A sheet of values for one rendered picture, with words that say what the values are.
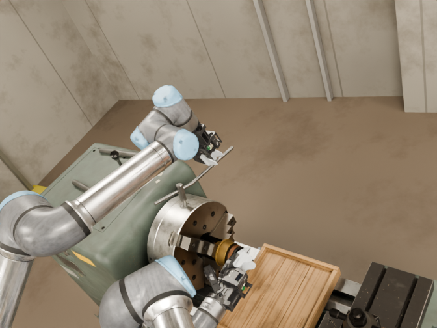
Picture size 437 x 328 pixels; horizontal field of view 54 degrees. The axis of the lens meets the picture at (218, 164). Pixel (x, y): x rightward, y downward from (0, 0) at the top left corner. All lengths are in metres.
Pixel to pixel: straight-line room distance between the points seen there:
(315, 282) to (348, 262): 1.12
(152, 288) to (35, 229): 0.29
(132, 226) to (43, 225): 0.51
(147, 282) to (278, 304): 0.61
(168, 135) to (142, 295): 0.39
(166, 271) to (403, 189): 2.17
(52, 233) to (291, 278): 0.86
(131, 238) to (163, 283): 0.48
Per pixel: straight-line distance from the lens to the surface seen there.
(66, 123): 4.87
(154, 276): 1.02
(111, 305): 1.05
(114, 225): 1.49
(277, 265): 1.60
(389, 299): 1.37
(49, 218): 1.02
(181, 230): 1.38
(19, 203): 1.11
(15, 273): 1.16
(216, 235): 1.47
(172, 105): 1.21
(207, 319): 1.29
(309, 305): 1.49
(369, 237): 2.73
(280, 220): 2.92
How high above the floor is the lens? 2.15
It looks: 37 degrees down
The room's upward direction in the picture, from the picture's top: 25 degrees counter-clockwise
